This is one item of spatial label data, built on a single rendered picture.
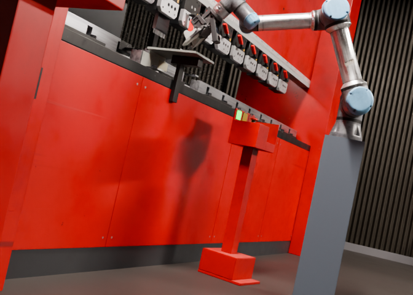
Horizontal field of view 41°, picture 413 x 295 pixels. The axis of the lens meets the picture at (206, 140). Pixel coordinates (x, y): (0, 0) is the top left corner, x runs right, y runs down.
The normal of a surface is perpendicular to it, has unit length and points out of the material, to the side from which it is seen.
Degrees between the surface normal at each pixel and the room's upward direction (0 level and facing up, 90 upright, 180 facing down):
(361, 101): 97
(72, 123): 90
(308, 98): 90
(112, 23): 90
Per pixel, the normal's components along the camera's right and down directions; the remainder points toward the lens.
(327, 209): -0.24, -0.11
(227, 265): -0.55, -0.17
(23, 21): 0.87, 0.16
